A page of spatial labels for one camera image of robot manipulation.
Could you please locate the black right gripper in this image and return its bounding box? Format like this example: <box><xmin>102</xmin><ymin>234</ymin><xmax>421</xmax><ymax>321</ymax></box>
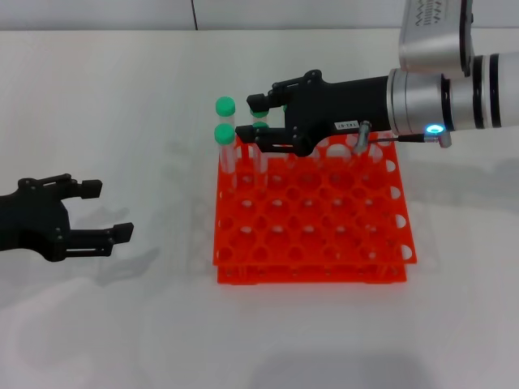
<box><xmin>234</xmin><ymin>69</ymin><xmax>394</xmax><ymax>159</ymax></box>

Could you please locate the orange test tube rack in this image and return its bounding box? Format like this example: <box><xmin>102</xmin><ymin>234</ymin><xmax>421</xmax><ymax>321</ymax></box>
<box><xmin>213</xmin><ymin>132</ymin><xmax>419</xmax><ymax>287</ymax></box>

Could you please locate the dark right arm cable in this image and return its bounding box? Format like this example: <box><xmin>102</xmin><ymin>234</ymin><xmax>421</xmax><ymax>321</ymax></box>
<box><xmin>351</xmin><ymin>118</ymin><xmax>454</xmax><ymax>156</ymax></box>

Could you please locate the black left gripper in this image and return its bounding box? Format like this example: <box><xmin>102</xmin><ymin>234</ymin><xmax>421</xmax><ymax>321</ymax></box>
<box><xmin>0</xmin><ymin>173</ymin><xmax>135</xmax><ymax>263</ymax></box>

